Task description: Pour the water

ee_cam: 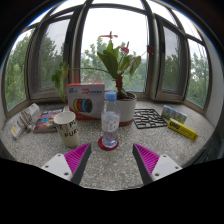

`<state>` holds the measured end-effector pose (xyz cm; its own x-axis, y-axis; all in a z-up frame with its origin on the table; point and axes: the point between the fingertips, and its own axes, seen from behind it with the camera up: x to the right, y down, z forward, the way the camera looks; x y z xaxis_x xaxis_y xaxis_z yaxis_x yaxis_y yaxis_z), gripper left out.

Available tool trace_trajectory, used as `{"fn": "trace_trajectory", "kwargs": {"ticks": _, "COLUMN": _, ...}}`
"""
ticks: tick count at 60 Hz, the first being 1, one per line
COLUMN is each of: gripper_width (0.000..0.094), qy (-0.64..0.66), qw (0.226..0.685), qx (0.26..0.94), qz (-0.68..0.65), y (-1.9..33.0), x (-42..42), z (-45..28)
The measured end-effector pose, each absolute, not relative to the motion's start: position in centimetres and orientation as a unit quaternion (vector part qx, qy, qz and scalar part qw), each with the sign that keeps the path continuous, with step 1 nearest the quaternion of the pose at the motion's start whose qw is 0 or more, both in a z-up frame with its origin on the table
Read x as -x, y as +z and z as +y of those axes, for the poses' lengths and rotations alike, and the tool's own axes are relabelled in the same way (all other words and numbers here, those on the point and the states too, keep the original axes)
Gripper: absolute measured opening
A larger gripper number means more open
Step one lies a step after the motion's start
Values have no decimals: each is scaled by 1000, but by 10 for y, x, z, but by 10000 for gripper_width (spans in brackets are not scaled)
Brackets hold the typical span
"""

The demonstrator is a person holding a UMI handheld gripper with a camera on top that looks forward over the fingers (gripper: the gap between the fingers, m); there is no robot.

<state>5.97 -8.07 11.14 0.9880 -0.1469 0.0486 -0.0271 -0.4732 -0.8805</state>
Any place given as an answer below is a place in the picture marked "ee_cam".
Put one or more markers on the flat round red coaster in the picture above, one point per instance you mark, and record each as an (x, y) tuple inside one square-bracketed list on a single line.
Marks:
[(101, 145)]

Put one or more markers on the blue green carton pack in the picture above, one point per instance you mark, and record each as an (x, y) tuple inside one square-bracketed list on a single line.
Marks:
[(174, 114)]

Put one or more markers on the white paper cup black print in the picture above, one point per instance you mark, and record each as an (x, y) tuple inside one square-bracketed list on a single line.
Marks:
[(68, 130)]

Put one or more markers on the potted plant in white pot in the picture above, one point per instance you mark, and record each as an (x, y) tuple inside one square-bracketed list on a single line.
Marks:
[(127, 108)]

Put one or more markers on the white red filament box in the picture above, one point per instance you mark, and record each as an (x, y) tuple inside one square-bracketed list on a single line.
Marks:
[(85, 98)]

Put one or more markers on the black openwork trivet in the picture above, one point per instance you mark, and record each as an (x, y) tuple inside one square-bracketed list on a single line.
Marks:
[(150, 119)]

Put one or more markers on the white paper packet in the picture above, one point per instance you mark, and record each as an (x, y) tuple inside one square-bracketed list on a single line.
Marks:
[(25, 120)]

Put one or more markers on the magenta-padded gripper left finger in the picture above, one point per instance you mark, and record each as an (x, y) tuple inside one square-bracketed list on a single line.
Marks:
[(76, 159)]

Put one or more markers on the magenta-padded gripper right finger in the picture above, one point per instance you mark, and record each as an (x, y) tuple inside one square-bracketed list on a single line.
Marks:
[(147, 160)]

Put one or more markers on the clear blue-capped water bottle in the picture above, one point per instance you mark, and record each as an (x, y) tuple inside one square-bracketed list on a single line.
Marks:
[(110, 125)]

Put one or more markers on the long yellow glue box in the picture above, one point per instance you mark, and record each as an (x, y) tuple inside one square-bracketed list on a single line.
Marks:
[(182, 129)]

